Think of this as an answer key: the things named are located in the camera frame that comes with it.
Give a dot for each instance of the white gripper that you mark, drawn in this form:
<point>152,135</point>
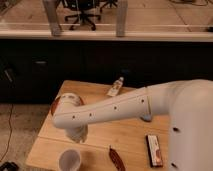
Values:
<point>78,134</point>

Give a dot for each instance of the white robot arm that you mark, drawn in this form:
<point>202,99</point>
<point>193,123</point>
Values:
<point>189,104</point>

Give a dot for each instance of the red ceramic bowl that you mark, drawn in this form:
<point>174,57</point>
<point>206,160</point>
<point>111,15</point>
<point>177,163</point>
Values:
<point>55,104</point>

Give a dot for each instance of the small white tube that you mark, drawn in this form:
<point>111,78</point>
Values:
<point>114,90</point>

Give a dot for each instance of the blue grey small object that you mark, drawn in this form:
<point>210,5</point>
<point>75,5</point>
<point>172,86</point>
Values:
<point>146,118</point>

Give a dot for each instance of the black device on floor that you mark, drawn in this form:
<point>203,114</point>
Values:
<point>9,166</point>

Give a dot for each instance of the black office chair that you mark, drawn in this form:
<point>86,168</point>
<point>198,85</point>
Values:
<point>82,6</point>
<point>108,2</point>

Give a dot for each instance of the left grey table leg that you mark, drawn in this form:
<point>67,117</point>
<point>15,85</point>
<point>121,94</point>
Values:
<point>50,7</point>

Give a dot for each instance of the grey table leg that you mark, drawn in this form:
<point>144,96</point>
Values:
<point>50,7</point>
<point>121,17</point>

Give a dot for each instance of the right grey table leg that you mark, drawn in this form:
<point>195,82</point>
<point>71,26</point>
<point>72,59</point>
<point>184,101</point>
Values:
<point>121,17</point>

